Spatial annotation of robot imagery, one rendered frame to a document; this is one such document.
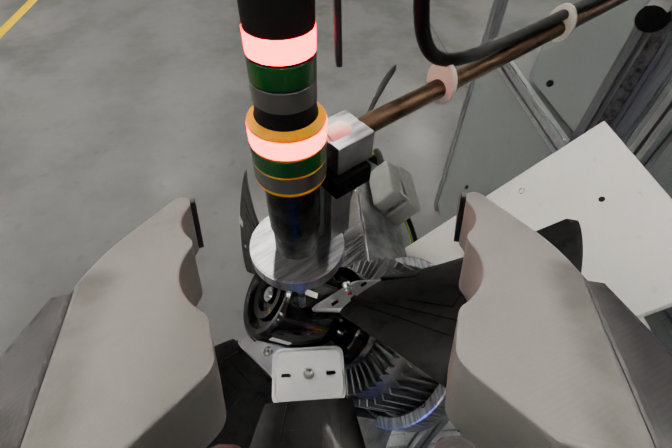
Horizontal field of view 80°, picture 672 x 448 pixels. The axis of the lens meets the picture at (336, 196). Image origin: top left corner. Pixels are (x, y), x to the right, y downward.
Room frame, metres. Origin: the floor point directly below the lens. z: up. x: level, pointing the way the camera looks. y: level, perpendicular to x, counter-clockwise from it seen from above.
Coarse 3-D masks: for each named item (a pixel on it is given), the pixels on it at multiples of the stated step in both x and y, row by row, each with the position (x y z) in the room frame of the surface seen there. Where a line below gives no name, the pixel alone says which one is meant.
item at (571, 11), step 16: (416, 0) 0.24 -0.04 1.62; (592, 0) 0.40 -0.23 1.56; (416, 16) 0.24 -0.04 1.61; (560, 16) 0.36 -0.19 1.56; (576, 16) 0.36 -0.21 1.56; (416, 32) 0.24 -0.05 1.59; (512, 32) 0.32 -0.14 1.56; (528, 32) 0.33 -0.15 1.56; (432, 48) 0.25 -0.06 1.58; (480, 48) 0.29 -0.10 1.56; (496, 48) 0.30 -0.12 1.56; (448, 64) 0.26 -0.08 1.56; (432, 80) 0.27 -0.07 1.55; (448, 80) 0.26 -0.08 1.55; (448, 96) 0.26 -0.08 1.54
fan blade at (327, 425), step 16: (304, 400) 0.15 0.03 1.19; (320, 400) 0.15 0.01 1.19; (336, 400) 0.15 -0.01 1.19; (352, 400) 0.15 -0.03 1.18; (272, 416) 0.13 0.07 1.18; (288, 416) 0.13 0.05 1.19; (304, 416) 0.13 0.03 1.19; (320, 416) 0.13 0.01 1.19; (336, 416) 0.13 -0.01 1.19; (352, 416) 0.13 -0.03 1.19; (256, 432) 0.11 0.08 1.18; (272, 432) 0.11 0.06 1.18; (288, 432) 0.11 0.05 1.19; (304, 432) 0.11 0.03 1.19; (320, 432) 0.11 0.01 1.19; (336, 432) 0.11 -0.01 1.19; (352, 432) 0.12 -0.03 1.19
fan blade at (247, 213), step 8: (248, 184) 0.54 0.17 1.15; (248, 192) 0.52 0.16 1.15; (248, 200) 0.50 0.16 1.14; (240, 208) 0.55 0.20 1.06; (248, 208) 0.50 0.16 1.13; (240, 216) 0.55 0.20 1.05; (248, 216) 0.49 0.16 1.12; (256, 216) 0.45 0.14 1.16; (240, 224) 0.54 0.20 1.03; (248, 224) 0.48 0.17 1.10; (256, 224) 0.44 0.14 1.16; (248, 232) 0.48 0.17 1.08; (248, 240) 0.48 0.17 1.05; (248, 248) 0.48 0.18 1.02; (248, 256) 0.48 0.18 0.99; (248, 264) 0.47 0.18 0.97
